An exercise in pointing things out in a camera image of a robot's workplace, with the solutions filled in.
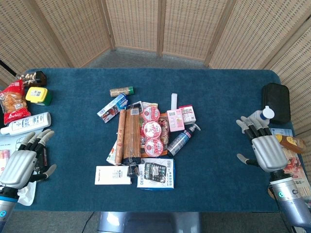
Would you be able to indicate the pink carton box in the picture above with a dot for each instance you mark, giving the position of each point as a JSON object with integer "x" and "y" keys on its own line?
{"x": 175, "y": 120}

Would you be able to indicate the honey bottle with yellow cap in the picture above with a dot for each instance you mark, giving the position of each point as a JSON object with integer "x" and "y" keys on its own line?
{"x": 291, "y": 143}

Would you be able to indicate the white flat box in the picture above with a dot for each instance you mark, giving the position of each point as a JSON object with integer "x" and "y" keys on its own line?
{"x": 112, "y": 175}

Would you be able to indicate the small dark packet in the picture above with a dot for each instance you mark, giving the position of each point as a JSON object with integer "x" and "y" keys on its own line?
{"x": 137, "y": 105}

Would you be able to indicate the spice bottle with green cap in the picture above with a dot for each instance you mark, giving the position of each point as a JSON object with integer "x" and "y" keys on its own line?
{"x": 120, "y": 92}

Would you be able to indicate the blue white toothpaste box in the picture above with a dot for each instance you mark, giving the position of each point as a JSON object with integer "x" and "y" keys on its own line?
{"x": 113, "y": 108}

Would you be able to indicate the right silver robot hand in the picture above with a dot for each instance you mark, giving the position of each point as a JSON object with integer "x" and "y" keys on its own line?
{"x": 269, "y": 153}

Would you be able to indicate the woven bamboo folding screen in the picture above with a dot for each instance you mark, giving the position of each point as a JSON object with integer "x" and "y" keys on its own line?
{"x": 136, "y": 24}

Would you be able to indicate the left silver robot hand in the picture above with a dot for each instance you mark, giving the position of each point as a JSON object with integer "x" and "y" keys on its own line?
{"x": 18, "y": 165}

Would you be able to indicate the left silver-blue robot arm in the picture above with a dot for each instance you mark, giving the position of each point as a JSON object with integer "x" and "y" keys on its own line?
{"x": 6, "y": 211}

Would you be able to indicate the nut jar with dark lid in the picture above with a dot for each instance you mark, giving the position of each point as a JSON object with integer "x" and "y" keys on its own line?
{"x": 32, "y": 78}

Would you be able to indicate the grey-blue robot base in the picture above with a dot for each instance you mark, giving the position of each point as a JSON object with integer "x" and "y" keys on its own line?
{"x": 145, "y": 223}

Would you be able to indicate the white printed paper sheet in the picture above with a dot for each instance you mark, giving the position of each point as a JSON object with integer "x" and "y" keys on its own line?
{"x": 9, "y": 143}

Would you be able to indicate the dark pump bottle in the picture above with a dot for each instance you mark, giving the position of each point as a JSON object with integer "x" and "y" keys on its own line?
{"x": 181, "y": 140}

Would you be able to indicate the long red-brown sausage stick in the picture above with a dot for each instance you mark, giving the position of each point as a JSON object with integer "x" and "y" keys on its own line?
{"x": 120, "y": 138}

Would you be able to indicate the white bottle with blue collar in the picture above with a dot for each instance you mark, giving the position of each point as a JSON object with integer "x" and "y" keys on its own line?
{"x": 267, "y": 113}

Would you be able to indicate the white orange drink carton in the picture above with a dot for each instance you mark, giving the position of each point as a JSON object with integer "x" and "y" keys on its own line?
{"x": 111, "y": 154}

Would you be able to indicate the small black box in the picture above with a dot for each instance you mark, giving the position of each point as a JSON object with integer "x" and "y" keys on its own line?
{"x": 133, "y": 170}

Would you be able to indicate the green container with yellow lid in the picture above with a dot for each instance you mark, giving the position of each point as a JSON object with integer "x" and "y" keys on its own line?
{"x": 39, "y": 95}

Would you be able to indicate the white lotion bottle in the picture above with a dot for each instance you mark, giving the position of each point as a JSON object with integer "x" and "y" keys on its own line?
{"x": 26, "y": 123}

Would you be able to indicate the black pole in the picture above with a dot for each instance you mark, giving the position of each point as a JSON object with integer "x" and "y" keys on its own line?
{"x": 8, "y": 66}

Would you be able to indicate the light blue flat box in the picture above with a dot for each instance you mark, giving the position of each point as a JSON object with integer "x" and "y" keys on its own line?
{"x": 284, "y": 132}

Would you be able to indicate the skewer pack with food picture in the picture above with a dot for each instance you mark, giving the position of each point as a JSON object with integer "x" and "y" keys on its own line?
{"x": 295, "y": 165}

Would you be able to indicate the white pouch with barcode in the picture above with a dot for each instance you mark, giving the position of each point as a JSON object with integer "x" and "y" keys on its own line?
{"x": 28, "y": 193}

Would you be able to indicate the white plastic tube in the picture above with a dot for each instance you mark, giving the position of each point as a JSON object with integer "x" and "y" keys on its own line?
{"x": 174, "y": 100}

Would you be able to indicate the white blue organiser package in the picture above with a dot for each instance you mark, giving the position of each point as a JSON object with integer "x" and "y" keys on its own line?
{"x": 155, "y": 175}

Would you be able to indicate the red white cup pack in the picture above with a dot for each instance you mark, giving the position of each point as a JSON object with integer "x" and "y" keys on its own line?
{"x": 152, "y": 129}

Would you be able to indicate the white red small box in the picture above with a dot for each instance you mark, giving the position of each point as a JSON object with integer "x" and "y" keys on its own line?
{"x": 188, "y": 114}

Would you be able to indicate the blue table cloth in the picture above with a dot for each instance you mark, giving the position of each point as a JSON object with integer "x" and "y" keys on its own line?
{"x": 218, "y": 97}

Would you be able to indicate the red snack bag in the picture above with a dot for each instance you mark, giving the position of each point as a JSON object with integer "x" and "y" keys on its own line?
{"x": 13, "y": 102}

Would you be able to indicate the brown noodle packet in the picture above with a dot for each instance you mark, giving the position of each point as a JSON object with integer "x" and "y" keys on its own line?
{"x": 132, "y": 136}

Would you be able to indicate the white packet with pink sticks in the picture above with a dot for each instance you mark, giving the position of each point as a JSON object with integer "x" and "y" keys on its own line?
{"x": 4, "y": 159}

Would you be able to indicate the black zip case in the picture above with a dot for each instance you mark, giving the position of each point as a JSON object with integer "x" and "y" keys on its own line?
{"x": 277, "y": 102}

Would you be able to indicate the black red device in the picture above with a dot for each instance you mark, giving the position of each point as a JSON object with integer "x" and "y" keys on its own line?
{"x": 44, "y": 157}

